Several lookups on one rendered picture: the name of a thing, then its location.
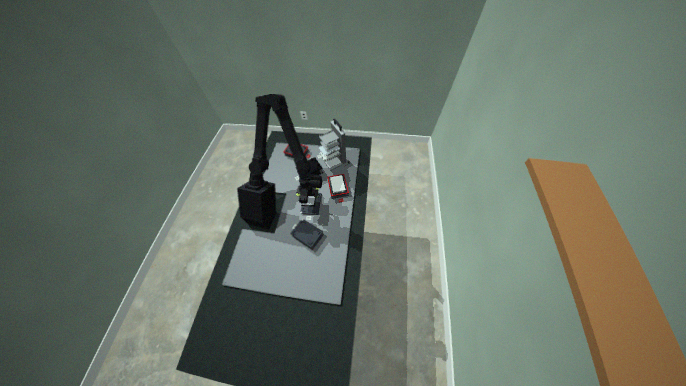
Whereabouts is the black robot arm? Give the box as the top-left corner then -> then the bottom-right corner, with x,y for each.
245,94 -> 322,204

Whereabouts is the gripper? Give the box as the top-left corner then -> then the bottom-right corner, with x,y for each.
297,186 -> 319,198

